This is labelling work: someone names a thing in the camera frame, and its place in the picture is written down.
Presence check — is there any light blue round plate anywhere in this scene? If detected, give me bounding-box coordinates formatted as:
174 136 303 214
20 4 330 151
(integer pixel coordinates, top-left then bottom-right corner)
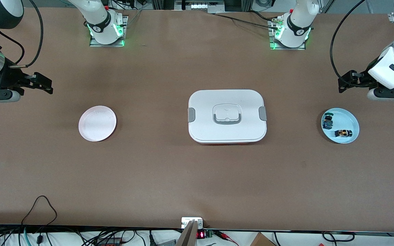
321 108 360 144

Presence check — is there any pink round plate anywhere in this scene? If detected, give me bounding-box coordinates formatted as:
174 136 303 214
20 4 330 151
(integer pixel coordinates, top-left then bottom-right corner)
78 106 117 142

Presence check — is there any brown cardboard box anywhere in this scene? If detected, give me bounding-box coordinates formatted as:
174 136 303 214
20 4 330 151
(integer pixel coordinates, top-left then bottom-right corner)
250 232 276 246

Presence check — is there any small white box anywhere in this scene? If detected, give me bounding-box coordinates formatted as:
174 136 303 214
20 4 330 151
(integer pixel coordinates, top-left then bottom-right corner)
181 217 203 229

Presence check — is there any red clip lead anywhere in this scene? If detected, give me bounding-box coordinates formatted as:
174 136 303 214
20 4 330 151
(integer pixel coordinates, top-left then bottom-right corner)
216 231 239 246

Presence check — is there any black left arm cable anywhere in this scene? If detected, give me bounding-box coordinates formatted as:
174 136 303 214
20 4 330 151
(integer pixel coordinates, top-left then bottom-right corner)
330 0 368 81

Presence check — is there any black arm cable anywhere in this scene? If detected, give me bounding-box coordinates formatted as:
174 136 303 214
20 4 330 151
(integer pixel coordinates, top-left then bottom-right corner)
330 0 368 81
0 0 44 69

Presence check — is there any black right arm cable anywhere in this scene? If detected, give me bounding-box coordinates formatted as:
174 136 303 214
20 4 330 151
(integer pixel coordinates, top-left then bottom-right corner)
0 0 44 69

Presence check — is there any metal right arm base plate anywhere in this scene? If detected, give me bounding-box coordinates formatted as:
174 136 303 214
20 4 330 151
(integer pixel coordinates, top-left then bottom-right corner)
89 15 129 47

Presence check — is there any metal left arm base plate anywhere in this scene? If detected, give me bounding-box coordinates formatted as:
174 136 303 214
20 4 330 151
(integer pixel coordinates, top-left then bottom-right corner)
269 19 306 51

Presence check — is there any black looped cable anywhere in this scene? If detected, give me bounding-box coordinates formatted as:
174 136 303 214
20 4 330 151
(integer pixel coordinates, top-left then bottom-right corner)
21 195 58 226

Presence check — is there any black cable on table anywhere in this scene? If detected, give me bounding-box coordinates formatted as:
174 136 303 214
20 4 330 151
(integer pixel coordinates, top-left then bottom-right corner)
213 12 279 29

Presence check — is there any white lunch box gray handle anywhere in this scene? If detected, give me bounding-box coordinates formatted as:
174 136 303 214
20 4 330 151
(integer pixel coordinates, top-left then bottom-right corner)
187 90 267 145

